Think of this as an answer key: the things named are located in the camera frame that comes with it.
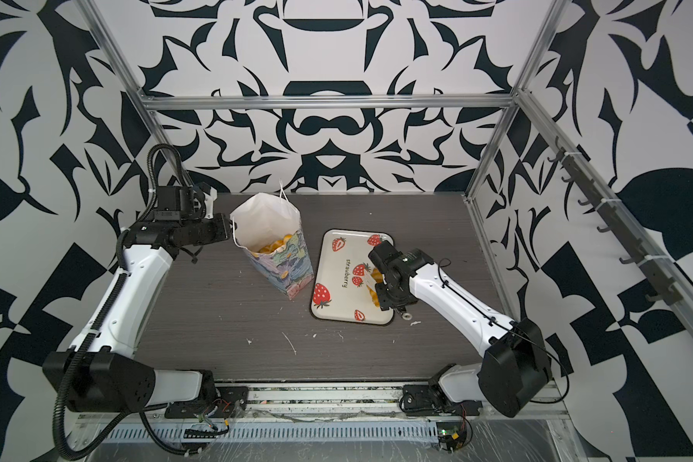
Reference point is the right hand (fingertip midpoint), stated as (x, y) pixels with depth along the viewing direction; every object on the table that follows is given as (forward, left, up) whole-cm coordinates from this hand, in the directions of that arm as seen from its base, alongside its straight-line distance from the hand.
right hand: (389, 296), depth 82 cm
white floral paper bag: (+24, +37, +1) cm, 44 cm away
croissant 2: (+17, +35, +2) cm, 38 cm away
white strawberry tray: (+14, +14, -11) cm, 22 cm away
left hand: (+15, +43, +16) cm, 48 cm away
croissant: (+8, +3, -1) cm, 9 cm away
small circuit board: (-31, -13, -11) cm, 36 cm away
